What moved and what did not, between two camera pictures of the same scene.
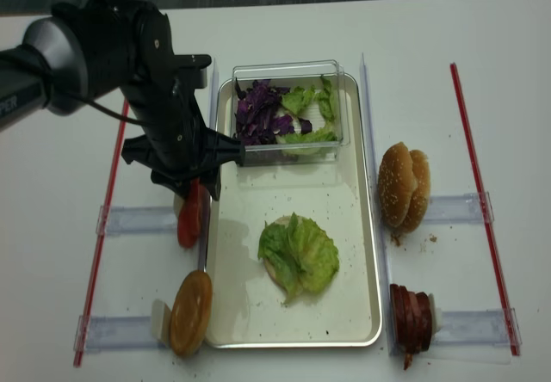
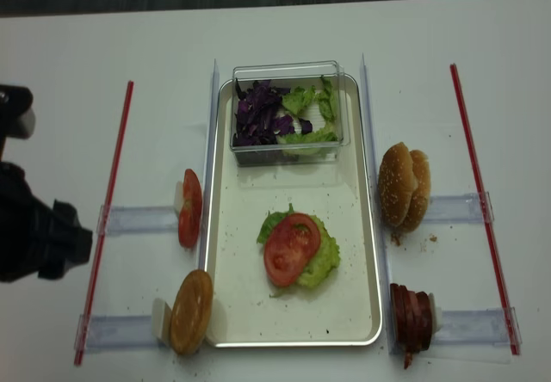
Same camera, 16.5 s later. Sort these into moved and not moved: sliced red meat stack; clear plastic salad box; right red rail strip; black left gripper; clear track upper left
Moved: black left gripper
Not moved: clear track upper left; clear plastic salad box; sliced red meat stack; right red rail strip
